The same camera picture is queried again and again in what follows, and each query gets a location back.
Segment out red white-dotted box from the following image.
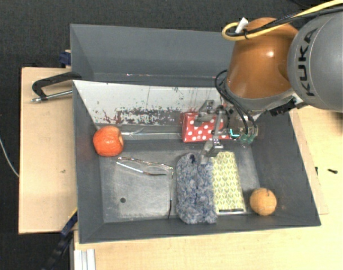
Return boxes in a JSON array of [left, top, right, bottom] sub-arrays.
[[180, 111, 232, 144]]

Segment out grey metal bin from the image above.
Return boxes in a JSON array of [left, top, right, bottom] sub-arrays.
[[69, 23, 322, 245]]

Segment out clear frame eyeglasses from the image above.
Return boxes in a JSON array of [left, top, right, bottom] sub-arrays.
[[116, 156, 175, 219]]

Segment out orange fruit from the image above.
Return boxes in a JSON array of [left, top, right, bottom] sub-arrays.
[[92, 125, 125, 158]]

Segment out blue fuzzy cloth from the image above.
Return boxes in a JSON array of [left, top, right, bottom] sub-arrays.
[[175, 152, 218, 226]]

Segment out tan ball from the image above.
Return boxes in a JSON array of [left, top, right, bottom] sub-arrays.
[[249, 187, 278, 217]]

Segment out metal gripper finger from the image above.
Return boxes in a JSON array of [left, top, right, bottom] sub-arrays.
[[200, 138, 224, 165], [193, 99, 216, 124]]

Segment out yellow-green patterned box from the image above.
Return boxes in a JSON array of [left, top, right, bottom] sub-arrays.
[[211, 150, 247, 216]]

